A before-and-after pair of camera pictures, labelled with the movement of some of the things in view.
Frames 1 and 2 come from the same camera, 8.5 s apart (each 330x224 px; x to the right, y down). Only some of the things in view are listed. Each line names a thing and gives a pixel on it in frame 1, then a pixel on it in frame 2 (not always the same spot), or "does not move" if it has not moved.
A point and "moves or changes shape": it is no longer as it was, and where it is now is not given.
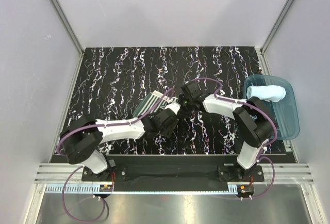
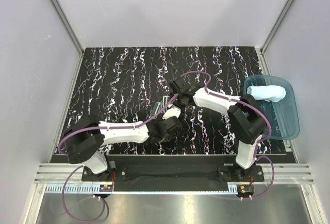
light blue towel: (269, 93) does not move
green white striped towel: (151, 100) moves or changes shape
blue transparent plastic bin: (284, 112) does not move
